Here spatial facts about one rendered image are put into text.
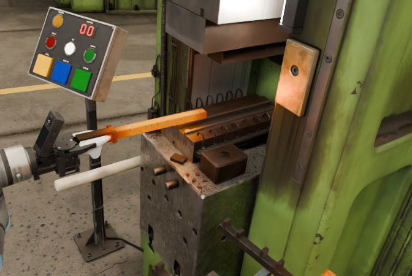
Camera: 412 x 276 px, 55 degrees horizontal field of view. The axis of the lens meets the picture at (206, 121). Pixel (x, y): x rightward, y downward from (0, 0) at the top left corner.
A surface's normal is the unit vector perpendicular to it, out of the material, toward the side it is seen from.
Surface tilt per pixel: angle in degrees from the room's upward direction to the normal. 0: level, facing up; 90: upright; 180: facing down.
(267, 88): 90
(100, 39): 60
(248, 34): 90
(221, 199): 90
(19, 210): 0
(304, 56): 90
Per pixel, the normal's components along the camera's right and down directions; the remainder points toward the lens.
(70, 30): -0.39, -0.09
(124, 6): 0.35, 0.50
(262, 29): 0.57, 0.46
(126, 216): 0.09, -0.86
